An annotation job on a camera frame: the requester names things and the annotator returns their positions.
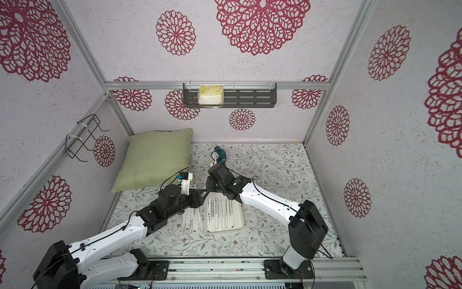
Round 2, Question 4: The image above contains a yellow sponge block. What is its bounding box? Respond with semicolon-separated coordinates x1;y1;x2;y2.
197;85;225;105

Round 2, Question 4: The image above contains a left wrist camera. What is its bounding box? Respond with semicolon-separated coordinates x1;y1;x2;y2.
177;172;193;195

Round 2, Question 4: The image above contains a black wire wall rack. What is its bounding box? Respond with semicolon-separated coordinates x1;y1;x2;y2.
64;113;109;163

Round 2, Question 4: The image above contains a teal alarm clock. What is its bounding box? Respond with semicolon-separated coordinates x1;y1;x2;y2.
211;146;227;165

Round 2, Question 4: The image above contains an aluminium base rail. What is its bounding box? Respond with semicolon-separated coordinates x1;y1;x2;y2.
86;257;369;286

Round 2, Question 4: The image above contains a green pillow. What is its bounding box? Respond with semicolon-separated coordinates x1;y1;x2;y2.
111;128;193;193

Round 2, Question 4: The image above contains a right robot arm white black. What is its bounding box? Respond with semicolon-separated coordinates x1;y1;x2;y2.
207;163;328;270

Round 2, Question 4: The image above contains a dark metal wall shelf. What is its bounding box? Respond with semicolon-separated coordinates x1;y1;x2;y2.
183;83;277;108

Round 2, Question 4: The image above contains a white storage tray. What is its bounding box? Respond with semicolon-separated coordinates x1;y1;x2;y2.
204;192;244;233

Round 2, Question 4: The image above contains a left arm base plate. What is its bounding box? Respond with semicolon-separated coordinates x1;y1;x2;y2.
126;260;170;281

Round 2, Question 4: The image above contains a straw pile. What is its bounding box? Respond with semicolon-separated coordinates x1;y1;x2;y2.
192;208;202;231
214;195;220;231
205;196;211;232
182;209;194;230

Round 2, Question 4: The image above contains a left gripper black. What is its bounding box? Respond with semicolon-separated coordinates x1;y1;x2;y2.
167;189;209;219

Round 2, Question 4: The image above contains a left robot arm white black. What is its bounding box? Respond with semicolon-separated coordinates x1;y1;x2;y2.
32;185;208;289

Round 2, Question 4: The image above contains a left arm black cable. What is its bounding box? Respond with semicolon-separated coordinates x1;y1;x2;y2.
122;167;190;232

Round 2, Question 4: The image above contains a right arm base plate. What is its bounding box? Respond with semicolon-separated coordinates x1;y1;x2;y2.
263;259;315;279

